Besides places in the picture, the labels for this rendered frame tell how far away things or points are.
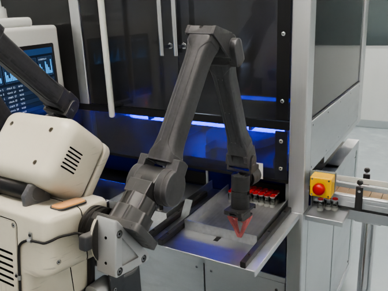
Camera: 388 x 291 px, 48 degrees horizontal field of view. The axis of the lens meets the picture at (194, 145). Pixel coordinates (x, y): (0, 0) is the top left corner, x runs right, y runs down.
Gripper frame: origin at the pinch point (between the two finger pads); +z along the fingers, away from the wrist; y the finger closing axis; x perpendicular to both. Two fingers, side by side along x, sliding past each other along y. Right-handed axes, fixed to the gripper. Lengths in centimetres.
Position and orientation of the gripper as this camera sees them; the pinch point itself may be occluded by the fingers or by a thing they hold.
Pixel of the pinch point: (239, 234)
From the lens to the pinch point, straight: 140.6
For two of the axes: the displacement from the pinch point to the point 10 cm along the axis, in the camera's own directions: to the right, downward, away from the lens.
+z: 0.0, 9.8, 2.1
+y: 5.1, -1.8, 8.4
